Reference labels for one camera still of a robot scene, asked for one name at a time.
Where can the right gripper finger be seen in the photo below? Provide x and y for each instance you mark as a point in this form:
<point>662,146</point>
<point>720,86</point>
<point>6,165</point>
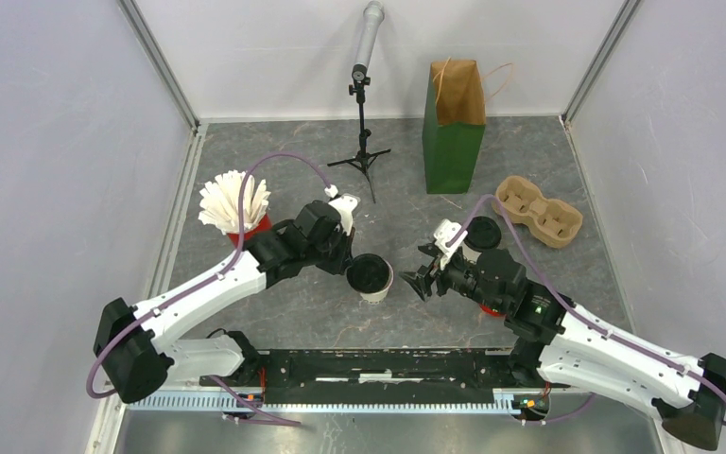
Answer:
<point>420,281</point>
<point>431,250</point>

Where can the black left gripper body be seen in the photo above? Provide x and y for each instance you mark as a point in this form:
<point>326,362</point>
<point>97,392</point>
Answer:
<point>333,253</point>

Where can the red cup holder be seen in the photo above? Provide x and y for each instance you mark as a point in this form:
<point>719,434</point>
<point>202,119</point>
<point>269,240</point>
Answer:
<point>264,224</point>

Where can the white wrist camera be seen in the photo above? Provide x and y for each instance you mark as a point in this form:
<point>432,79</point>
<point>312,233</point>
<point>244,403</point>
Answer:
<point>345,204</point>
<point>448,236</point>

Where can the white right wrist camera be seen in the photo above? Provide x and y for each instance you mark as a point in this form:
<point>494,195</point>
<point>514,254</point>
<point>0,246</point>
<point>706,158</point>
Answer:
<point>448,236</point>

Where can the green brown paper bag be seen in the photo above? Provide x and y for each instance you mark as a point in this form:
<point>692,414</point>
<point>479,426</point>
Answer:
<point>454,124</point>

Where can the brown pulp cup carriers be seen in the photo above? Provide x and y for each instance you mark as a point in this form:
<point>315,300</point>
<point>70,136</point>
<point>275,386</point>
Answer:
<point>552,221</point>

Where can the black plastic cup lid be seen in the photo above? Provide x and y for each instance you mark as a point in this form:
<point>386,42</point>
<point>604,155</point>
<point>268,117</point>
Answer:
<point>483,234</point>

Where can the white paper coffee cup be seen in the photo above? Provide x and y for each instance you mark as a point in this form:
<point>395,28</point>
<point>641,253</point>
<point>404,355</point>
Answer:
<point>469,253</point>

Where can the red horseshoe shaped object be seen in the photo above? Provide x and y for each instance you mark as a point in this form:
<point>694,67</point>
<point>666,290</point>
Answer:
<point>491,311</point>

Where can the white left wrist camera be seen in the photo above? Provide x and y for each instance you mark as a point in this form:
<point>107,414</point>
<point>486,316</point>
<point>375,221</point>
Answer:
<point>345,204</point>

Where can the black tripod with grey tube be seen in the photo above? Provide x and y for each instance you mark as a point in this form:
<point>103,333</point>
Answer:
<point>373,17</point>

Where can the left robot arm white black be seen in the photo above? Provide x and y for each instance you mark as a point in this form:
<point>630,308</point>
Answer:
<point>142,347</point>

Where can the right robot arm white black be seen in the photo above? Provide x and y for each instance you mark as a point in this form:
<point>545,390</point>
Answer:
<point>561,342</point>

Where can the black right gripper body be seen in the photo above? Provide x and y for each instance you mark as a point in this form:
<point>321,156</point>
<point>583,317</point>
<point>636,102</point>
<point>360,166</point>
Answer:
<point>453,275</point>

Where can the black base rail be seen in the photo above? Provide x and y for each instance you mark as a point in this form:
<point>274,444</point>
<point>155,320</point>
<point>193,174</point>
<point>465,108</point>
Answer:
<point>383,376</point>

